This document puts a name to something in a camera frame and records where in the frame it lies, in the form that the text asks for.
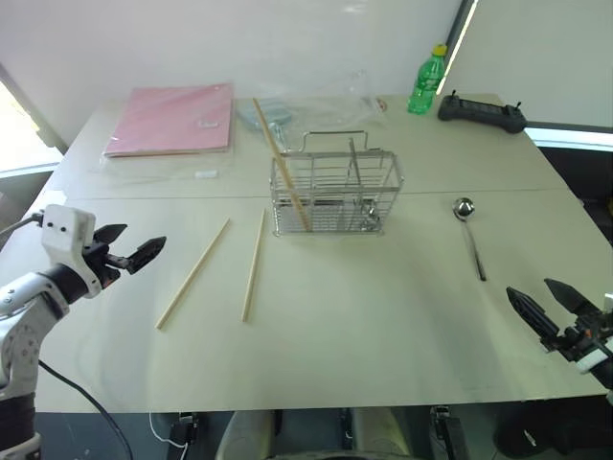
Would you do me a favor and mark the pale blue packet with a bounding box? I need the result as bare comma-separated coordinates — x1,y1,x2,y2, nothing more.
236,95,294,131

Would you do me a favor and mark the green plastic bottle yellow cap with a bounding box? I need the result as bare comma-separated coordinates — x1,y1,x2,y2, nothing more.
406,43,449,117

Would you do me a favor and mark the pale rounded shell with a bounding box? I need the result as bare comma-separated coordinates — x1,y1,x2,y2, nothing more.
214,409,284,460
349,406,420,460

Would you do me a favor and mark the black table clamp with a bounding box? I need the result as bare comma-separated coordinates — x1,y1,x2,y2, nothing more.
169,410,200,448
429,404,473,460

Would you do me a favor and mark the black bag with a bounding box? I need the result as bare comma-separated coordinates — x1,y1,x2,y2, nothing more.
491,398,613,457

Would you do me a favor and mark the metal spoon with slim handle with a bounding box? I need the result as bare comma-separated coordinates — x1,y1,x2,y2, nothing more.
347,137,381,233

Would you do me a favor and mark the black remote controller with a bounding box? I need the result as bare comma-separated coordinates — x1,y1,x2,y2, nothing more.
437,89,530,134

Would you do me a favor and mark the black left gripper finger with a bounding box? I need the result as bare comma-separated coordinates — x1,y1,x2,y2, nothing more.
93,222,128,246
125,235,168,275

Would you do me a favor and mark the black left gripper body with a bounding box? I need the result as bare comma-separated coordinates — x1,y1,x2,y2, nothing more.
83,241,135,291

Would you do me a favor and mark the clear plastic bag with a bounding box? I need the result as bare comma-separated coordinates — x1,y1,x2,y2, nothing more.
233,70,391,146

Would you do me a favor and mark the black cable under arm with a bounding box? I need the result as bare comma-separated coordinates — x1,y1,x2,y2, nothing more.
36,358,134,460

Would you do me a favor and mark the wooden chopstick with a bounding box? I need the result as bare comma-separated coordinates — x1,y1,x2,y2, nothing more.
154,218,232,332
251,97,312,231
240,207,267,324

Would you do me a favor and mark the dark window frame strip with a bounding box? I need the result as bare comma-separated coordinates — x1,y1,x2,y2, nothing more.
444,0,481,81

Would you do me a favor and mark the silver wire cutlery basket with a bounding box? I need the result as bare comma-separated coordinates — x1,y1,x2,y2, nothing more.
269,129,408,238

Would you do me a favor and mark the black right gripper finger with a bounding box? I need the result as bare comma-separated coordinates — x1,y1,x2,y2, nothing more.
543,278,601,318
506,286,561,339

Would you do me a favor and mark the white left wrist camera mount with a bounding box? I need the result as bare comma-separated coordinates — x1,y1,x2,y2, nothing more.
39,204,104,301

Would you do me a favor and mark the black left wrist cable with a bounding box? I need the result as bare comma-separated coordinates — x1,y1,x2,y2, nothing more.
0,212,47,243

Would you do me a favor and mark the thin white cable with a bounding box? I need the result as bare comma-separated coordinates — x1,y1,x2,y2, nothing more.
148,410,189,450

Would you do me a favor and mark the metal spoon with round bowl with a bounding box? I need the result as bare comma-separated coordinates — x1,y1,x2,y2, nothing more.
451,196,488,283

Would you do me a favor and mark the pink folder in plastic sleeve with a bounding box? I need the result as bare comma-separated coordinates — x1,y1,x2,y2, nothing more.
102,81,237,160

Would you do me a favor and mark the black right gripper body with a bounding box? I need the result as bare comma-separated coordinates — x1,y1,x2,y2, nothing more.
540,309,613,362

